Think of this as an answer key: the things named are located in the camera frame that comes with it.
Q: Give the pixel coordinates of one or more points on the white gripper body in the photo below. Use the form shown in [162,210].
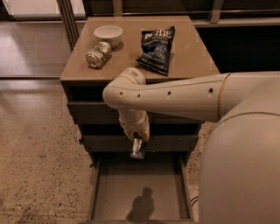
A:
[135,124]

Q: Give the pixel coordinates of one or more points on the redbull can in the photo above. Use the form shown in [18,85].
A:
[138,148]

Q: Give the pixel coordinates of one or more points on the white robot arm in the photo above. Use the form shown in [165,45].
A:
[239,176]

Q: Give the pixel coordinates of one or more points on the middle drawer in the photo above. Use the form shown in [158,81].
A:
[156,143]

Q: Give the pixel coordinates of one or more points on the top drawer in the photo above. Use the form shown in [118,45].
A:
[97,112]

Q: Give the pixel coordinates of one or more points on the brown drawer cabinet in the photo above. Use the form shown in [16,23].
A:
[189,59]

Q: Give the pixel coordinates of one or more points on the open bottom drawer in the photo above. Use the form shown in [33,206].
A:
[149,191]

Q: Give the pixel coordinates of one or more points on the green white soda can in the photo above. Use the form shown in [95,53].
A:
[97,56]

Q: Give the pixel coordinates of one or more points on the blue kettle chips bag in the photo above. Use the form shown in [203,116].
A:
[156,46]

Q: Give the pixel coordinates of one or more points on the white bowl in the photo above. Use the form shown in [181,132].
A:
[109,33]

